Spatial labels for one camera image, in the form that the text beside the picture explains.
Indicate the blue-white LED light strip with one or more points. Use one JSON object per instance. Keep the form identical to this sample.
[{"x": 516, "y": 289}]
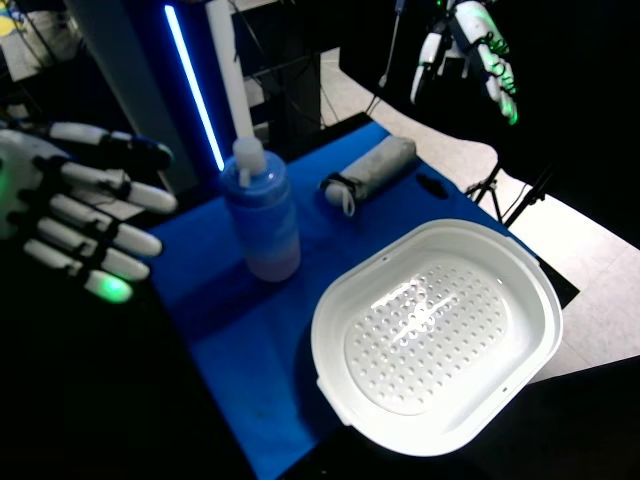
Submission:
[{"x": 192, "y": 85}]

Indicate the grey square column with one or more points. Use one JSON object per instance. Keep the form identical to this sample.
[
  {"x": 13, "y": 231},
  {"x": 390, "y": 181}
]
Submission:
[{"x": 120, "y": 65}]

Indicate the black tripod stand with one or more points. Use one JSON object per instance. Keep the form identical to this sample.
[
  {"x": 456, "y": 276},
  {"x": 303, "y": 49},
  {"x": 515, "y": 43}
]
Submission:
[{"x": 492, "y": 186}]

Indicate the white round pole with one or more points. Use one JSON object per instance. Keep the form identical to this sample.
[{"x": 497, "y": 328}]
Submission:
[{"x": 227, "y": 65}]

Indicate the blue table cloth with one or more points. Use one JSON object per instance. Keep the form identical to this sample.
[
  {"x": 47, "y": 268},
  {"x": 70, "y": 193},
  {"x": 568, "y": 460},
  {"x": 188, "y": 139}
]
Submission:
[{"x": 240, "y": 350}]

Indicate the black backdrop curtain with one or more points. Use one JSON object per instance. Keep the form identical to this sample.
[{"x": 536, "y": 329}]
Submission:
[{"x": 575, "y": 100}]

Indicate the small black flat object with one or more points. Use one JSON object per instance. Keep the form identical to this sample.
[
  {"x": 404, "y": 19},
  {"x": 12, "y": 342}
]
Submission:
[{"x": 432, "y": 185}]

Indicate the white perforated plastic basin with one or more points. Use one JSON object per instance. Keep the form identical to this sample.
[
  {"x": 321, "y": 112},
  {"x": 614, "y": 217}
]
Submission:
[{"x": 425, "y": 325}]

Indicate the black metal frame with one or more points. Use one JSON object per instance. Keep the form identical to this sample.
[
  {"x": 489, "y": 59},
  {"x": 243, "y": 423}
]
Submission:
[{"x": 290, "y": 75}]

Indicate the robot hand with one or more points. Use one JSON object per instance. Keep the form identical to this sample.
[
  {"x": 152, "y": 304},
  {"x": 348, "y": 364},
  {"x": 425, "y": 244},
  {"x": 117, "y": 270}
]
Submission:
[
  {"x": 75, "y": 210},
  {"x": 477, "y": 20}
]

